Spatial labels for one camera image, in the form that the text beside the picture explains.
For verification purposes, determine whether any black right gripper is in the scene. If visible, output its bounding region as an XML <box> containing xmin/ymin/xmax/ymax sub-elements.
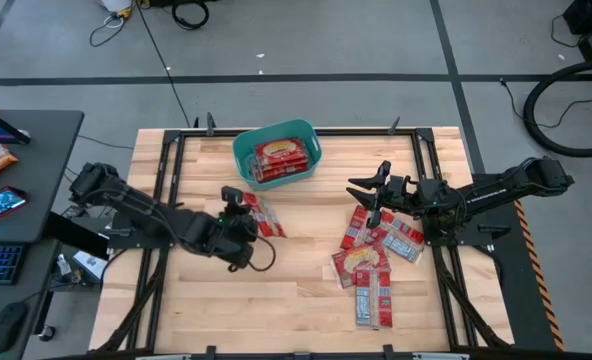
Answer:
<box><xmin>346</xmin><ymin>160</ymin><xmax>452</xmax><ymax>230</ymax></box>

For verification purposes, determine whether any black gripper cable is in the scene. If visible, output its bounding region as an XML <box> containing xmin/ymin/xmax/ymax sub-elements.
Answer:
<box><xmin>227</xmin><ymin>232</ymin><xmax>278</xmax><ymax>274</ymax></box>

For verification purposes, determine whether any thick black hose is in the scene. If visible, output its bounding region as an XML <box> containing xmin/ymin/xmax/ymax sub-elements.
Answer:
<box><xmin>522</xmin><ymin>58</ymin><xmax>592</xmax><ymax>159</ymax></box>

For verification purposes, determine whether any black aluminium table frame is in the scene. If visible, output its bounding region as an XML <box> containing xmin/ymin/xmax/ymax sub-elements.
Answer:
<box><xmin>95</xmin><ymin>112</ymin><xmax>515</xmax><ymax>360</ymax></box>

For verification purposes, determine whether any black computer mouse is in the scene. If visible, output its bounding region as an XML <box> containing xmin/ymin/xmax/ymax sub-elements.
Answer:
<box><xmin>0</xmin><ymin>300</ymin><xmax>30</xmax><ymax>355</ymax></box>

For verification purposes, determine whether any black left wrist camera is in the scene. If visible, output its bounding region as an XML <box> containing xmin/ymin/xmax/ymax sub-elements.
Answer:
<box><xmin>220</xmin><ymin>185</ymin><xmax>245</xmax><ymax>205</ymax></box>

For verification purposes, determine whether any red popcorn bag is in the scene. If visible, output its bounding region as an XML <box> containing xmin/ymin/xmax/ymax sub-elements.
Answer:
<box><xmin>242</xmin><ymin>191</ymin><xmax>288</xmax><ymax>240</ymax></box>
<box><xmin>354</xmin><ymin>269</ymin><xmax>395</xmax><ymax>330</ymax></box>
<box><xmin>339</xmin><ymin>203</ymin><xmax>372</xmax><ymax>251</ymax></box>
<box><xmin>249</xmin><ymin>162</ymin><xmax>311</xmax><ymax>185</ymax></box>
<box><xmin>252</xmin><ymin>137</ymin><xmax>308</xmax><ymax>160</ymax></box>
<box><xmin>329</xmin><ymin>241</ymin><xmax>392</xmax><ymax>290</ymax></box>
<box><xmin>252</xmin><ymin>153</ymin><xmax>311</xmax><ymax>174</ymax></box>
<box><xmin>378</xmin><ymin>209</ymin><xmax>426</xmax><ymax>265</ymax></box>

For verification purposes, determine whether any black platform hazard stripe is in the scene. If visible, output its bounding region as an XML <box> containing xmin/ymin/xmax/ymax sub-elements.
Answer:
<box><xmin>468</xmin><ymin>172</ymin><xmax>568</xmax><ymax>352</ymax></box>

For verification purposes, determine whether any white box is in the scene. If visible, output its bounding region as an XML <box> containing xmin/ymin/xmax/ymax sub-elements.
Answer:
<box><xmin>72</xmin><ymin>249</ymin><xmax>108</xmax><ymax>284</ymax></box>

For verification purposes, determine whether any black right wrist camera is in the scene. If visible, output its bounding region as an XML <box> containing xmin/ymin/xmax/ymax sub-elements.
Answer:
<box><xmin>388</xmin><ymin>174</ymin><xmax>412</xmax><ymax>197</ymax></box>

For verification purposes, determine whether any white bucket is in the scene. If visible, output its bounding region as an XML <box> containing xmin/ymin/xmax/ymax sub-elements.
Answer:
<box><xmin>99</xmin><ymin>0</ymin><xmax>133</xmax><ymax>13</ymax></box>

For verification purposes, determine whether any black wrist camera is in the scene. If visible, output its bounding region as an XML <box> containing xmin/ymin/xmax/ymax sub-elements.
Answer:
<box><xmin>220</xmin><ymin>185</ymin><xmax>245</xmax><ymax>205</ymax></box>
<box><xmin>388</xmin><ymin>174</ymin><xmax>412</xmax><ymax>197</ymax></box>

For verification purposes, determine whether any black desk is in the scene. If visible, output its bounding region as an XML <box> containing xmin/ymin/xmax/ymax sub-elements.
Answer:
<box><xmin>0</xmin><ymin>108</ymin><xmax>86</xmax><ymax>360</ymax></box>

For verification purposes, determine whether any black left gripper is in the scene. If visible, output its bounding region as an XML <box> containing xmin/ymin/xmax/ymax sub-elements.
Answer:
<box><xmin>214</xmin><ymin>202</ymin><xmax>260</xmax><ymax>269</ymax></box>

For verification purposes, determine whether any teal plastic basket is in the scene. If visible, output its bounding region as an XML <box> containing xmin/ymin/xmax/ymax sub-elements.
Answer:
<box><xmin>231</xmin><ymin>118</ymin><xmax>324</xmax><ymax>192</ymax></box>

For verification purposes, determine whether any coiled black cable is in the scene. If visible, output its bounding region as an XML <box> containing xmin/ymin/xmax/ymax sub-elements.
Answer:
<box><xmin>170</xmin><ymin>0</ymin><xmax>211</xmax><ymax>31</ymax></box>

